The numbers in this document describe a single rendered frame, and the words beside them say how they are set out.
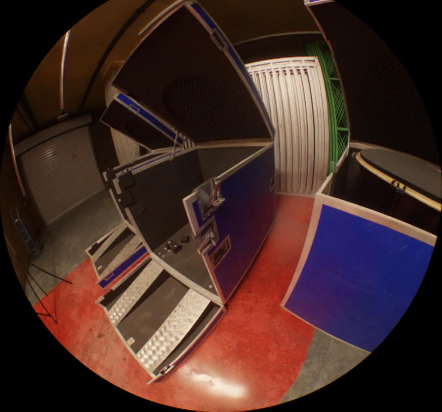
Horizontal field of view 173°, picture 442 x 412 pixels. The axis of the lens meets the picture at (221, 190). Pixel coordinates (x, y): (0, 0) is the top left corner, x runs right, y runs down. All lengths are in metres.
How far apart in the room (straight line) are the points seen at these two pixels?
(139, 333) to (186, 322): 0.45
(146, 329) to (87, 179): 5.62
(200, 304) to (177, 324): 0.23
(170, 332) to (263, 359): 0.62
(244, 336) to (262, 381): 0.38
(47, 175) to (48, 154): 0.68
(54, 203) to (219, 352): 6.15
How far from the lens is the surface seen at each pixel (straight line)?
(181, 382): 1.24
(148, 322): 1.36
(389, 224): 0.42
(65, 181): 6.24
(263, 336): 1.15
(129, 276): 1.56
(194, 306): 1.10
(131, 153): 3.29
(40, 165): 6.38
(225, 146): 1.46
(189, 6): 0.75
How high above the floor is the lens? 1.14
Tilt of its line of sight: 25 degrees down
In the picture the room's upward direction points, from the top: 10 degrees counter-clockwise
